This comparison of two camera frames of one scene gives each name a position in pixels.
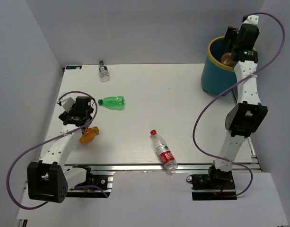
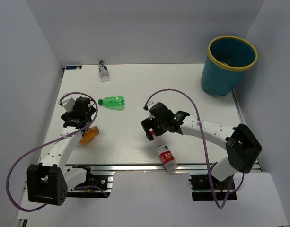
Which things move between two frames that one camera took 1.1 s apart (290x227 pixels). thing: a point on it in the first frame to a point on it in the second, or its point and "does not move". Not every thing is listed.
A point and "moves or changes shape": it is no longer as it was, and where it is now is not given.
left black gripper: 65,114 does not move
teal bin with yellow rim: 216,77 does not move
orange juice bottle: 89,135 does not move
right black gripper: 231,33 to 148,124
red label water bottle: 163,152 does not move
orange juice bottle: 226,58 moves or changes shape
